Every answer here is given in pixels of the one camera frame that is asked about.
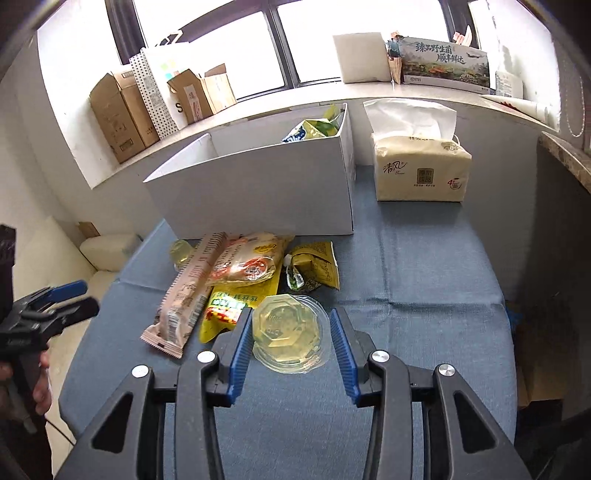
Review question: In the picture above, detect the white lotion bottle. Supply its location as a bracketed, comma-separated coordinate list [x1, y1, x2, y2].
[495, 69, 525, 100]

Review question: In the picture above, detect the landscape printed box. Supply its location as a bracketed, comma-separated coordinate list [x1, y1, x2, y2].
[397, 36, 491, 95]

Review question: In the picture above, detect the long pink snack wrapper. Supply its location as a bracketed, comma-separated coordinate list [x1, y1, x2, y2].
[141, 232, 228, 360]

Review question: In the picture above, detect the black window frame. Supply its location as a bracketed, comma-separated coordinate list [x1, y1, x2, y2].
[115, 0, 472, 100]

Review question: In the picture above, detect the beige tissue pack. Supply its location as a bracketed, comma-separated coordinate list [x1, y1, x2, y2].
[362, 98, 472, 203]

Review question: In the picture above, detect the large brown cardboard box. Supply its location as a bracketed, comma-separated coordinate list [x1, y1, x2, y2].
[89, 65, 160, 164]

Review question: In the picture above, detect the orange print bread packet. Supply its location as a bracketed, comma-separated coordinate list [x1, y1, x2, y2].
[205, 232, 296, 287]

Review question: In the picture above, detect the white cardboard box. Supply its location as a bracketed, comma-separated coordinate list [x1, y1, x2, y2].
[142, 102, 356, 236]

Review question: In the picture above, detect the small green sachet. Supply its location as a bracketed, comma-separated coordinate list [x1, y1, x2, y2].
[283, 254, 308, 291]

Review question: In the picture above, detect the mustard yellow snack packet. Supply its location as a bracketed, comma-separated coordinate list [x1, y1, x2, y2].
[288, 241, 341, 291]

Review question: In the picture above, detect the small brown paper bag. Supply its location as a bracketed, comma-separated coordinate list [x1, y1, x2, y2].
[387, 32, 402, 85]

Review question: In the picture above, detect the yellow red snack packet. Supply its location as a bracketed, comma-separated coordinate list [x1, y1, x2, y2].
[198, 272, 282, 344]

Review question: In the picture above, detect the white tube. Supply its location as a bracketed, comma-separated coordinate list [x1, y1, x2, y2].
[482, 95, 555, 125]

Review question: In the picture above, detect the polka dot paper bag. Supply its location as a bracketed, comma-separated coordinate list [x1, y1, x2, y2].
[128, 30, 195, 140]

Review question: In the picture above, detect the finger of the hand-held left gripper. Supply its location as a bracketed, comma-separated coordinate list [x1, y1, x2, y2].
[21, 280, 88, 312]
[14, 296, 101, 342]

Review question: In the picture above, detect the cream sofa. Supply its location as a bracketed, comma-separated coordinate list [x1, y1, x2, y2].
[18, 215, 144, 324]

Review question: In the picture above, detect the yellow green snack packet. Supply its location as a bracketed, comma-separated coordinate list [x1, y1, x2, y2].
[321, 104, 345, 137]

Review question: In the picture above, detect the person's left hand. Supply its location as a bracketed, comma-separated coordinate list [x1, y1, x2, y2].
[31, 352, 52, 416]

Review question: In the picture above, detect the clear yellow jelly cup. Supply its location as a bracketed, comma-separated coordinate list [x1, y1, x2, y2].
[168, 239, 195, 271]
[252, 294, 331, 374]

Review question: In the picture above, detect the yellow blue snack packet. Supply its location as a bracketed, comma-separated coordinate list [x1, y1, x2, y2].
[281, 117, 342, 145]

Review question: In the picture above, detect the marble side counter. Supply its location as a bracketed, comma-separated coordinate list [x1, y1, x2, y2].
[538, 130, 591, 195]

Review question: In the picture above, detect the plain white square box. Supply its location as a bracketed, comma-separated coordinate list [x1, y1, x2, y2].
[332, 32, 393, 85]

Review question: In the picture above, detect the small open cardboard box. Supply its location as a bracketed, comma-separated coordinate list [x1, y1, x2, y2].
[166, 63, 238, 125]

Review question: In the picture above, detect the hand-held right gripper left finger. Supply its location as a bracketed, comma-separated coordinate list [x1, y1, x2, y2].
[55, 305, 254, 480]

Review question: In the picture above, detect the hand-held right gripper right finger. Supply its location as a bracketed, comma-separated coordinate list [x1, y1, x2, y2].
[329, 307, 532, 480]

